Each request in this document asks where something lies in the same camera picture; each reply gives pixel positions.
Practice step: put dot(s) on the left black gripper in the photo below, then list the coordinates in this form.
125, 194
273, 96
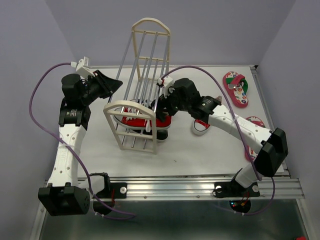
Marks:
110, 84

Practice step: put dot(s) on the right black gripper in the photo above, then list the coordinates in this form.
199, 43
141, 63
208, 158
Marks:
171, 112

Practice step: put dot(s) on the cream metal shoe shelf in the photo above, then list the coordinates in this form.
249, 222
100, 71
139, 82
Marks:
151, 40

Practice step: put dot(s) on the red sneaker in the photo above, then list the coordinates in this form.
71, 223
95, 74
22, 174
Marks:
135, 123
201, 125

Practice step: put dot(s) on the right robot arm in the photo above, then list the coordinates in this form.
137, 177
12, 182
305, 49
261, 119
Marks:
269, 145

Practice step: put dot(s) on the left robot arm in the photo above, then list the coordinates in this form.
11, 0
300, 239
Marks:
63, 195

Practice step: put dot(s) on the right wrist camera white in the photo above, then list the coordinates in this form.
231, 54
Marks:
167, 83

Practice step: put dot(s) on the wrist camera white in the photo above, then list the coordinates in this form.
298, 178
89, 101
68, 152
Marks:
167, 83
82, 67

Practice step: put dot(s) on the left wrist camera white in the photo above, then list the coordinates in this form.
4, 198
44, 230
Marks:
82, 67

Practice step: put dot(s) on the aluminium mounting rail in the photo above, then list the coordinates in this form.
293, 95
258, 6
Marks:
203, 188

